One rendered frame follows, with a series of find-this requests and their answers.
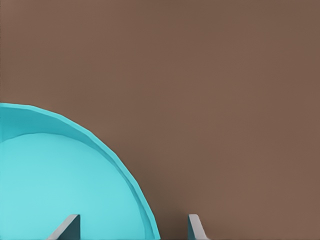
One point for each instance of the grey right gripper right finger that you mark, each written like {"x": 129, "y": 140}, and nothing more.
{"x": 196, "y": 228}

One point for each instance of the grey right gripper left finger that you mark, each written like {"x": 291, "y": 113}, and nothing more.
{"x": 68, "y": 228}

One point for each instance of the turquoise round plate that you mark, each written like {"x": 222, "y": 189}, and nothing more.
{"x": 62, "y": 175}

